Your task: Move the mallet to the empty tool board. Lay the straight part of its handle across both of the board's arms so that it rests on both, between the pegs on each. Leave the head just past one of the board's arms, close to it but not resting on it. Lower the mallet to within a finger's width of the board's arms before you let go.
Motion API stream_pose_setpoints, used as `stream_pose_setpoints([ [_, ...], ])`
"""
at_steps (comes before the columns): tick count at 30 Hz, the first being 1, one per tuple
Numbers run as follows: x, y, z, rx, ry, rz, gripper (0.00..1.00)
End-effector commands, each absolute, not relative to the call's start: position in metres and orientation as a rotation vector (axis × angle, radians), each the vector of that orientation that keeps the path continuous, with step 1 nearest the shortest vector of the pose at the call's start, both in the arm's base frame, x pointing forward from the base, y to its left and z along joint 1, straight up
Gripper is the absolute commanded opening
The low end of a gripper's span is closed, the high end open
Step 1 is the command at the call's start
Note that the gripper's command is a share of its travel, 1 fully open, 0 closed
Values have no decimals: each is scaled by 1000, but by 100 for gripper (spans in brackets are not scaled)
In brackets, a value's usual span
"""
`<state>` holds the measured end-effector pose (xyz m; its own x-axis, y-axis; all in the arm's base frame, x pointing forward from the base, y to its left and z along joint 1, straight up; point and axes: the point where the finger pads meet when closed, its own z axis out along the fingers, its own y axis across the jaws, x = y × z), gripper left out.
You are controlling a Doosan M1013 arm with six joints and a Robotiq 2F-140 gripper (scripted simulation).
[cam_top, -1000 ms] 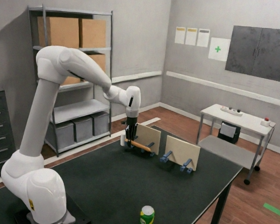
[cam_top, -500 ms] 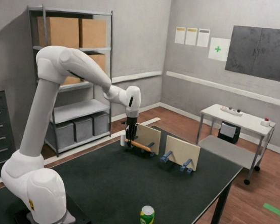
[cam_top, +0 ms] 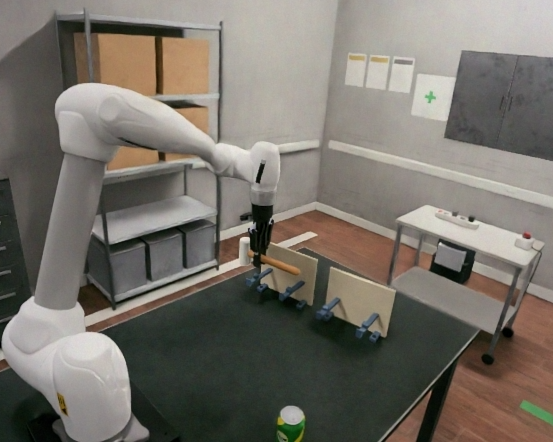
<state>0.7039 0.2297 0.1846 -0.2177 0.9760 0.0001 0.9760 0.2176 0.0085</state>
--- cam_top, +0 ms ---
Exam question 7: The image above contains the green drink can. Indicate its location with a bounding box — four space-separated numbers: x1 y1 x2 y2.
276 406 305 442

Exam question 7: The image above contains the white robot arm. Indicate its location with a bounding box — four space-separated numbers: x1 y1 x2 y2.
2 84 280 442

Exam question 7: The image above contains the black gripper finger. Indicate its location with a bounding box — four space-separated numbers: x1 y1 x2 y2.
260 219 274 256
248 222 265 268

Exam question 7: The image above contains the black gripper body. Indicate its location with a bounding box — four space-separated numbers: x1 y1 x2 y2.
252 204 273 232

